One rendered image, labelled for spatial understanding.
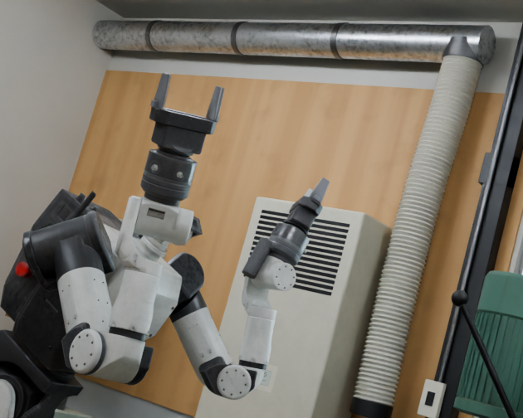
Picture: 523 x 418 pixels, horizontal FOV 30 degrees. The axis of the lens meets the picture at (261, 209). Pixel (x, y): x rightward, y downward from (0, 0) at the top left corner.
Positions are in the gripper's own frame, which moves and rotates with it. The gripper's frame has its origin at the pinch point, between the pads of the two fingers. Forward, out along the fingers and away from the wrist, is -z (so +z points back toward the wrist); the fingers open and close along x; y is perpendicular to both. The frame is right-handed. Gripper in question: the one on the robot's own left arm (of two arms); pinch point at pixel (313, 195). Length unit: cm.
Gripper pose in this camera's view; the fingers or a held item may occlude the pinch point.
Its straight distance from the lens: 234.8
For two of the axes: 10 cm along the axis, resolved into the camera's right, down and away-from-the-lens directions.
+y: -8.5, -5.2, -1.0
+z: -4.7, 8.2, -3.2
